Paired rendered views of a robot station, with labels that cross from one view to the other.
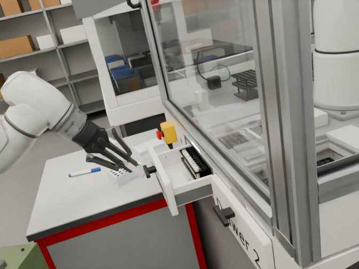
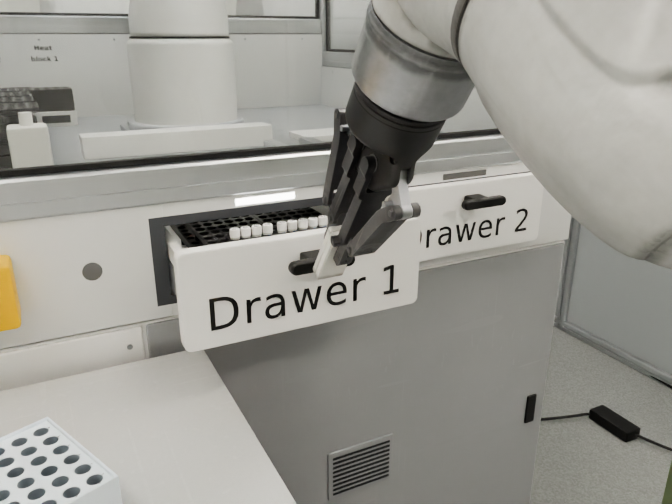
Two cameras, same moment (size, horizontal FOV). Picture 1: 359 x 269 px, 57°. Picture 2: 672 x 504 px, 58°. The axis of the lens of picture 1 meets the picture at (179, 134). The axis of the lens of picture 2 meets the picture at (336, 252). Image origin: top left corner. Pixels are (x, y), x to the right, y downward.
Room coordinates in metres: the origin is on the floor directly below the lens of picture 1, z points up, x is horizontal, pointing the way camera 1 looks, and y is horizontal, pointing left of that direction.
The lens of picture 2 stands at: (1.05, 0.70, 1.13)
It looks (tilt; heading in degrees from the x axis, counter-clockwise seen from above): 20 degrees down; 254
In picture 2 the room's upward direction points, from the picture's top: straight up
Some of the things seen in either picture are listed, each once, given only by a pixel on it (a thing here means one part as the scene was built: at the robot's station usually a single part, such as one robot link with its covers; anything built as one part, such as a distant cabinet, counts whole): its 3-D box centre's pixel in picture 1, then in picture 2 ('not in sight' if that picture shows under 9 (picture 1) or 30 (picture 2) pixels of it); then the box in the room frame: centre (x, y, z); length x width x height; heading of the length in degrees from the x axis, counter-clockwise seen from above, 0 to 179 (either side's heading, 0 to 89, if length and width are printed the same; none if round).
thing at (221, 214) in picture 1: (225, 213); (478, 200); (0.61, -0.06, 0.91); 0.07 x 0.04 x 0.01; 10
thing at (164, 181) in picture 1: (161, 176); (307, 279); (0.90, 0.09, 0.87); 0.29 x 0.02 x 0.11; 10
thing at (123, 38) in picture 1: (164, 32); not in sight; (2.67, -0.06, 1.13); 1.78 x 1.14 x 0.45; 10
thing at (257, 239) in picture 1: (238, 221); (465, 217); (0.61, -0.09, 0.87); 0.29 x 0.02 x 0.11; 10
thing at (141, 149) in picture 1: (148, 146); not in sight; (1.39, 0.15, 0.77); 0.13 x 0.09 x 0.02; 116
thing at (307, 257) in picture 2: (150, 170); (317, 259); (0.90, 0.11, 0.91); 0.07 x 0.04 x 0.01; 10
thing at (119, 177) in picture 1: (125, 171); (35, 486); (1.17, 0.24, 0.78); 0.12 x 0.08 x 0.04; 123
